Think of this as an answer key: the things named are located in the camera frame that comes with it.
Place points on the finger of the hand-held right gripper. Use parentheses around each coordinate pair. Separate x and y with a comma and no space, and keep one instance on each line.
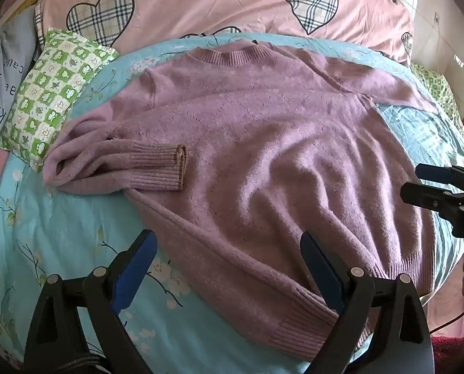
(422,196)
(430,172)

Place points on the green patterned pillow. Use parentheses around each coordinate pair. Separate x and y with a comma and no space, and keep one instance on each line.
(440,89)

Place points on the green checkered pillow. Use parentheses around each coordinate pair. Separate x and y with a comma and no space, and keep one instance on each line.
(55,97)

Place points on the blue floral bed sheet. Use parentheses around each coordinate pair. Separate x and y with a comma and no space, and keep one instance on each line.
(60,233)

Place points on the pink duvet with plaid hearts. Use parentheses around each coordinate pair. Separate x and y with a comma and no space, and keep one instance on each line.
(216,4)

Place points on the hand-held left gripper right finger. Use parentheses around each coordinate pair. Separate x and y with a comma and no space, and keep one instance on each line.
(321,268)

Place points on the dark red cloth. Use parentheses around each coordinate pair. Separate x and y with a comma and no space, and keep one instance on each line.
(448,350)

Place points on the grey lettered pillow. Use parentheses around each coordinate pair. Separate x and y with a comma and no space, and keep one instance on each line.
(6,78)

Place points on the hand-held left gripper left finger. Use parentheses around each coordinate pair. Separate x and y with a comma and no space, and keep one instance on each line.
(136,268)

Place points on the purple knit sweater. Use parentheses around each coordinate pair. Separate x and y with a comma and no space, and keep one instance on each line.
(255,156)

